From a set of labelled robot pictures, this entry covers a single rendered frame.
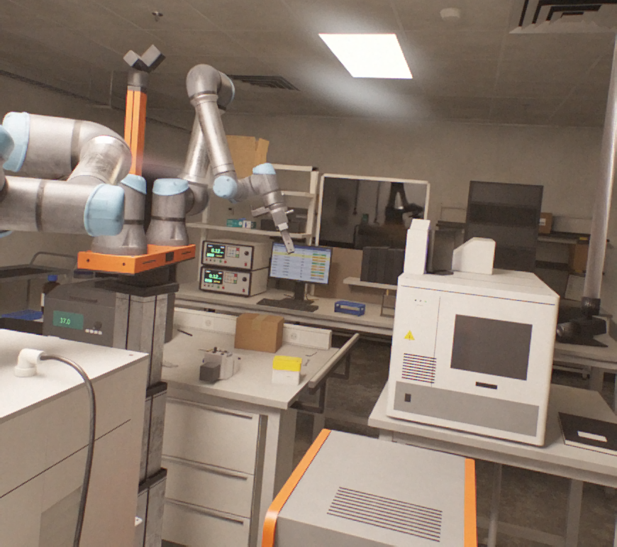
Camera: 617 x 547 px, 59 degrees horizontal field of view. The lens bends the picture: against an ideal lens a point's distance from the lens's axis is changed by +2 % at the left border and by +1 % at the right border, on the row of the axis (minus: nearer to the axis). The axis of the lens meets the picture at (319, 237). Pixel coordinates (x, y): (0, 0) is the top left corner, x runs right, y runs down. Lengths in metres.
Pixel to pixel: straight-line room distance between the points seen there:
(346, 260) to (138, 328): 3.01
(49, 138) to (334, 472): 0.88
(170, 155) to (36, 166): 6.65
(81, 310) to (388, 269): 2.45
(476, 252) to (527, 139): 4.36
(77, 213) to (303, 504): 0.66
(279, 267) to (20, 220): 3.59
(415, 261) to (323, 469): 1.17
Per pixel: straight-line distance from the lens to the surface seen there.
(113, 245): 1.59
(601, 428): 2.49
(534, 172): 6.77
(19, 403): 0.71
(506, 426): 2.15
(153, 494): 2.04
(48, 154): 1.21
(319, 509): 1.12
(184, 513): 2.68
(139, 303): 1.79
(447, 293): 2.04
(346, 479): 1.23
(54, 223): 0.85
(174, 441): 2.57
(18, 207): 0.85
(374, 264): 4.36
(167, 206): 1.93
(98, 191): 0.84
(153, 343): 1.85
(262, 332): 2.87
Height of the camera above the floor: 1.69
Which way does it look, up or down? 3 degrees down
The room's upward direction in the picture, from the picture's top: 5 degrees clockwise
